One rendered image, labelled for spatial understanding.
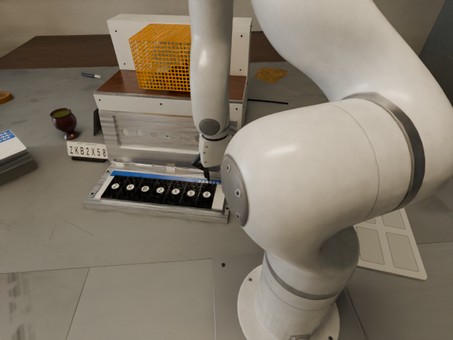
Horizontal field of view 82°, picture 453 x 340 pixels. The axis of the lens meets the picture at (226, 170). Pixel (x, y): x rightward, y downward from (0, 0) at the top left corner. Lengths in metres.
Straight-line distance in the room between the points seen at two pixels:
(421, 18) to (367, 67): 2.91
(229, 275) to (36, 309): 0.44
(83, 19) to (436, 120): 2.61
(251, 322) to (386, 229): 0.49
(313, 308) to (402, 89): 0.29
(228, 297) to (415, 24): 2.95
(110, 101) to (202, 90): 0.58
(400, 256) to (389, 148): 0.61
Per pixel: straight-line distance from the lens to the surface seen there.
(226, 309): 0.56
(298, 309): 0.42
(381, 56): 0.29
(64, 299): 0.76
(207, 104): 0.56
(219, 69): 0.56
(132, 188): 0.87
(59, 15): 2.77
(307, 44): 0.28
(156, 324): 0.67
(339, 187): 0.21
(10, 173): 1.14
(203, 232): 0.75
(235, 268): 0.60
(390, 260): 0.81
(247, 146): 0.20
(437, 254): 0.91
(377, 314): 0.74
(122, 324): 0.69
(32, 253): 0.88
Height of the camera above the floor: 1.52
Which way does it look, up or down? 42 degrees down
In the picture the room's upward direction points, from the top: straight up
